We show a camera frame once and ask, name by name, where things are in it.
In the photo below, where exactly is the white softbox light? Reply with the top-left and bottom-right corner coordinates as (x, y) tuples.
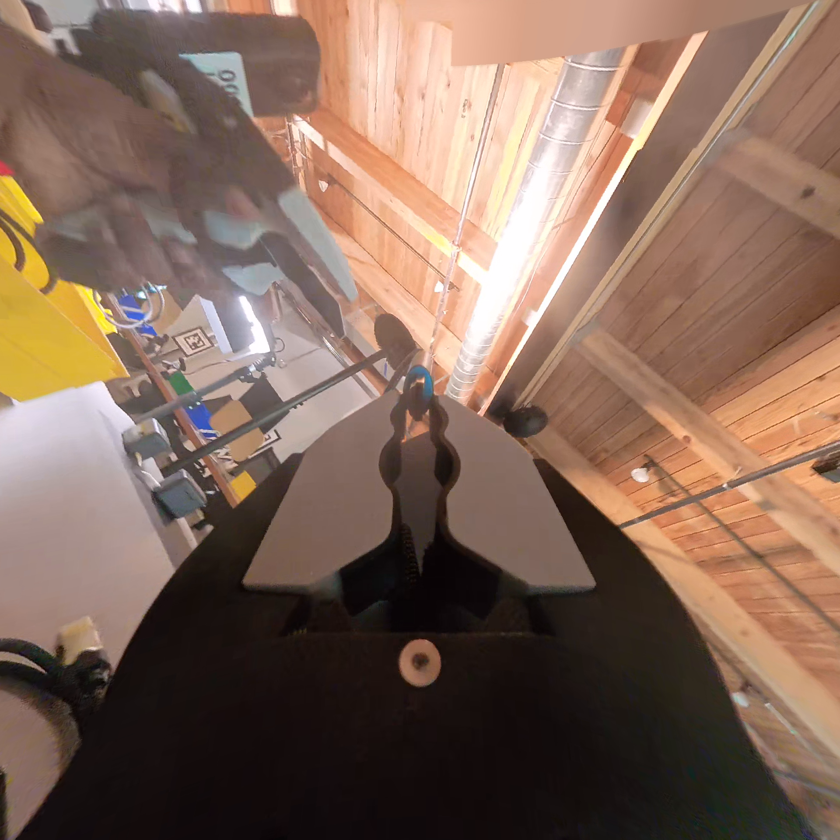
(200, 294), (270, 355)

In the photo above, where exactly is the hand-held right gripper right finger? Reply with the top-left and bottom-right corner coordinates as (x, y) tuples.
(423, 394), (597, 596)

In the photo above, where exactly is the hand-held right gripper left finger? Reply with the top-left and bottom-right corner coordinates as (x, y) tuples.
(242, 392), (421, 595)

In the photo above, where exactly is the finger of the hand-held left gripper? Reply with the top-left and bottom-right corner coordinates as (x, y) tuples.
(223, 261), (284, 298)
(279, 189), (359, 303)

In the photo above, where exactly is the silver ventilation duct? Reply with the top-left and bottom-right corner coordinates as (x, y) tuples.
(446, 49), (627, 404)

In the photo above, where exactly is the grey power outlet box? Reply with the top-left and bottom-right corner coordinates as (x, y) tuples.
(154, 469), (207, 519)
(123, 420), (173, 460)

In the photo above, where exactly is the black tripod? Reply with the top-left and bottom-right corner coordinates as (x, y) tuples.
(151, 351), (277, 421)

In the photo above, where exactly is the green-plug braided hdmi cable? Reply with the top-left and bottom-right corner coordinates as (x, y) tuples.
(0, 210), (56, 293)
(392, 365), (454, 586)

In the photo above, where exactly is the large yellow plastic bin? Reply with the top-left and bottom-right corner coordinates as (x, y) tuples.
(0, 174), (129, 403)

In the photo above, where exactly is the person's left hand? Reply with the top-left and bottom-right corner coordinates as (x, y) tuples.
(0, 26), (198, 293)

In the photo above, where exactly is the black round ball fixture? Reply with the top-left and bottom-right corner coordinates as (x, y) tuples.
(502, 406), (549, 437)

